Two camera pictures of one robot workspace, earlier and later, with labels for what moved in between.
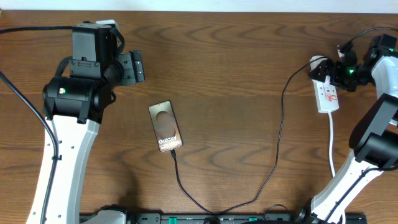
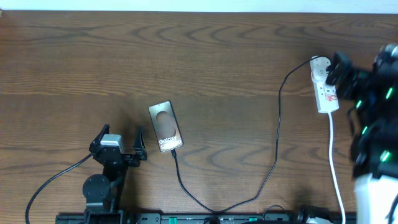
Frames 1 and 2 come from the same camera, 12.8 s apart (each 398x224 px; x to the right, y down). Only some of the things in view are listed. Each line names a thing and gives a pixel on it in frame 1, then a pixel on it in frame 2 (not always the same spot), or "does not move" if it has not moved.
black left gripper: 133,71 → 138,148
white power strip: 326,96 does not move
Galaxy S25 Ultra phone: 165,126 does not move
